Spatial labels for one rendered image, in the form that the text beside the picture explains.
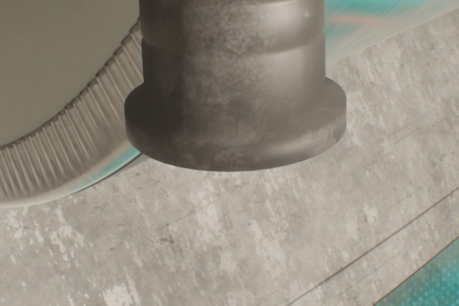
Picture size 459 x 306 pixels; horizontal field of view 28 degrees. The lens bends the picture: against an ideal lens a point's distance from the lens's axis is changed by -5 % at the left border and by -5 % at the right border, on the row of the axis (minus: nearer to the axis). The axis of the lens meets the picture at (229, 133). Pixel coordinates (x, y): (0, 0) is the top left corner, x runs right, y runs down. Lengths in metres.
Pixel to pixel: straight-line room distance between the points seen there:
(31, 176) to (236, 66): 0.47
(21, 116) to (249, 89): 0.45
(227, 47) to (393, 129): 1.88
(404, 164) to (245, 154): 1.89
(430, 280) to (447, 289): 0.06
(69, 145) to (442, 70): 1.70
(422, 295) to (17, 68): 1.56
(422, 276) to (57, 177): 1.53
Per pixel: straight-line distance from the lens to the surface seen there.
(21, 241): 1.49
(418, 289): 2.05
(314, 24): 0.17
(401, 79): 2.09
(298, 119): 0.17
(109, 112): 0.52
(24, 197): 0.64
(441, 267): 2.11
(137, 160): 0.55
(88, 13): 0.51
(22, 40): 0.58
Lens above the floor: 1.35
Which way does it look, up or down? 51 degrees down
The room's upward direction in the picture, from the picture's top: 75 degrees clockwise
